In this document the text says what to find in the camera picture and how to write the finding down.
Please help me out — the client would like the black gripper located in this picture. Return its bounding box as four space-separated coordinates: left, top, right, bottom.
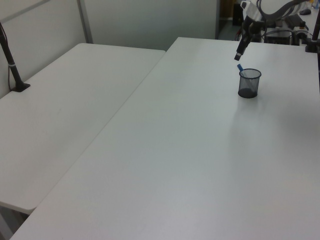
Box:
233 15 261 62

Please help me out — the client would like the blue and white marker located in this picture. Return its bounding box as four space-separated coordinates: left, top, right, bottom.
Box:
236 63 252 89

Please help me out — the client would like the black mesh pen cup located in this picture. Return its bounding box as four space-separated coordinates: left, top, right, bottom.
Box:
237 67 263 99

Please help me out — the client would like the black control box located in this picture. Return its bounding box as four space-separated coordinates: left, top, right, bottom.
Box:
264 34 294 46

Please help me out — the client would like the black flat desk device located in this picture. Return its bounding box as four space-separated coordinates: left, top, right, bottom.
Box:
284 13 305 27

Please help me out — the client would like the black clamp mounted pole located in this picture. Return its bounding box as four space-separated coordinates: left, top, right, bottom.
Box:
304 14 320 94

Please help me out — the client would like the white side table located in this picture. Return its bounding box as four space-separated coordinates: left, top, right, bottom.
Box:
0 42 167 216

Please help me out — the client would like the grey partition post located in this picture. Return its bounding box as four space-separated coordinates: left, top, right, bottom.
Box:
76 0 94 45

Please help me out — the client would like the black camera stand pole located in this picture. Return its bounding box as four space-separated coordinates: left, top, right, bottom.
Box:
0 20 32 93

